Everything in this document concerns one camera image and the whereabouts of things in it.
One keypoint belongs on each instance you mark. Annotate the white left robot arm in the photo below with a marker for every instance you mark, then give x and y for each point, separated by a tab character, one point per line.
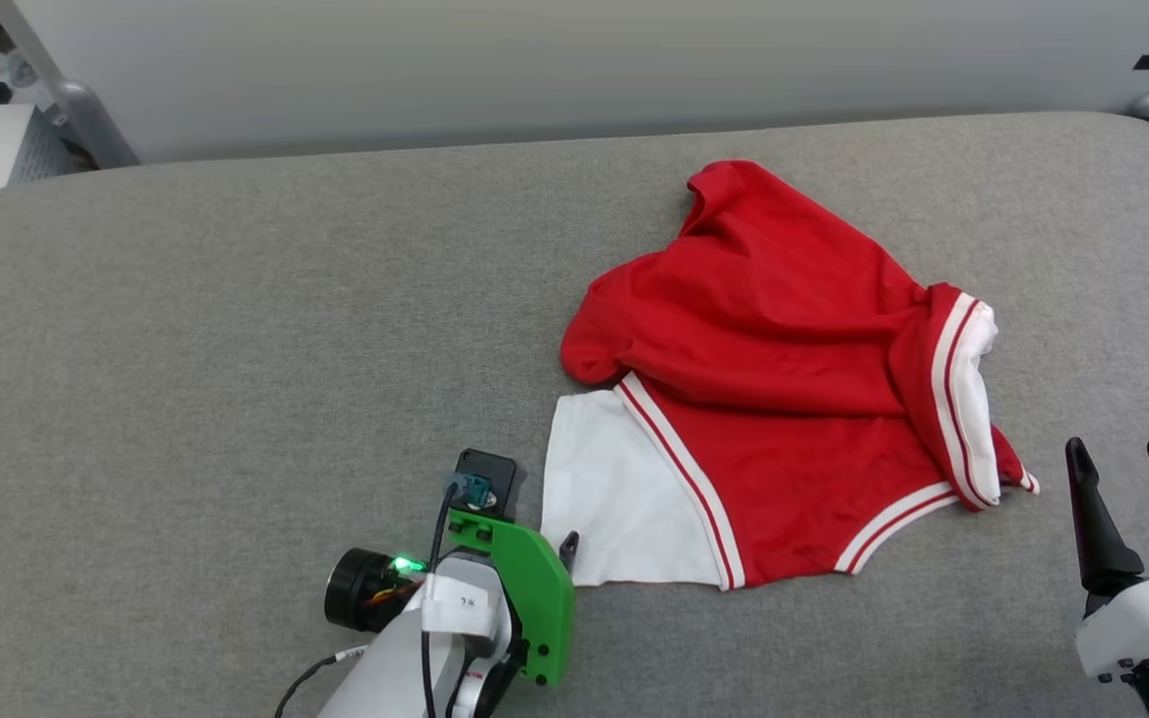
385	668

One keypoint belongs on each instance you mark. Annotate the red basketball jersey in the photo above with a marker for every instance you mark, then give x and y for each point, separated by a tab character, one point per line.
784	299

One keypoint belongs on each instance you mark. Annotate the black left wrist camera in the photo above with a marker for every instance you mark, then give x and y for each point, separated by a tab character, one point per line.
490	467

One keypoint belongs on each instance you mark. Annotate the grey metal partition post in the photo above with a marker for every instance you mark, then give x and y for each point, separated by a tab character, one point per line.
86	120

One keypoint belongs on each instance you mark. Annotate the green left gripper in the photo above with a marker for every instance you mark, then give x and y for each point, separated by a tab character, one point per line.
535	598

